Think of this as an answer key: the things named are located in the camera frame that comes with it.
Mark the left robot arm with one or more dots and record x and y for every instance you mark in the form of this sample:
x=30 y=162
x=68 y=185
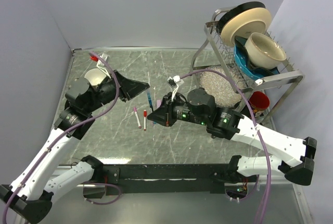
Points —
x=33 y=193

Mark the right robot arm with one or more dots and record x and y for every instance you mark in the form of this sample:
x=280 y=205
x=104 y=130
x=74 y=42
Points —
x=285 y=156

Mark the red black mug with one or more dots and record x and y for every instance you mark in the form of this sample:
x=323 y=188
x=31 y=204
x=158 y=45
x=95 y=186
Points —
x=259 y=102

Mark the small white bowl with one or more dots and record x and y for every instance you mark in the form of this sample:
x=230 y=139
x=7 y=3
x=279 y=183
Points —
x=95 y=76

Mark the blue pen refill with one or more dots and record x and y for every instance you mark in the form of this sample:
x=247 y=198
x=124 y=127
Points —
x=150 y=105

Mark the speckled glass plate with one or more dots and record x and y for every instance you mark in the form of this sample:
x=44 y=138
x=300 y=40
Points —
x=220 y=88

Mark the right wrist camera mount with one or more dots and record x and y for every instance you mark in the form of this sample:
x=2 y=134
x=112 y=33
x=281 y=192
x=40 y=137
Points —
x=174 y=82

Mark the cream ceramic bowl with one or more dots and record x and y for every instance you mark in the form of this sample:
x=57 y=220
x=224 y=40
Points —
x=263 y=51

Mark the aluminium frame rail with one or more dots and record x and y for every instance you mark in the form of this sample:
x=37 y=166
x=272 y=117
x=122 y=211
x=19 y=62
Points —
x=277 y=176

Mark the pink highlighter pen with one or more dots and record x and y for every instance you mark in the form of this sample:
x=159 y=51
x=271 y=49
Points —
x=158 y=102

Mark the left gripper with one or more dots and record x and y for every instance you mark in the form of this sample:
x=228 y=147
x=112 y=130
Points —
x=129 y=88

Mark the black base bar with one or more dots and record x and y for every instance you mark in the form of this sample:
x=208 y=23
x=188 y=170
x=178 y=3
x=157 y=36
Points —
x=170 y=178

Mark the black plate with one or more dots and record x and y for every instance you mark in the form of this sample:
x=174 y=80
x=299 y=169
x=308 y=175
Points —
x=236 y=11

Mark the blue dotted bowl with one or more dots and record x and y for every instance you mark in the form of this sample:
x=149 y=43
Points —
x=243 y=63

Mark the metal dish rack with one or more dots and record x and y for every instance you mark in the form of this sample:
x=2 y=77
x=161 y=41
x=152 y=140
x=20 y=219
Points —
x=225 y=56

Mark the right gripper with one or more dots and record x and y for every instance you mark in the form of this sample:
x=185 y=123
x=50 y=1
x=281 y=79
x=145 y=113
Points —
x=159 y=114

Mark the large cream plate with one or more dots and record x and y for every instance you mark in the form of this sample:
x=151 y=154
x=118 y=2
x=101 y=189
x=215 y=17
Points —
x=244 y=24

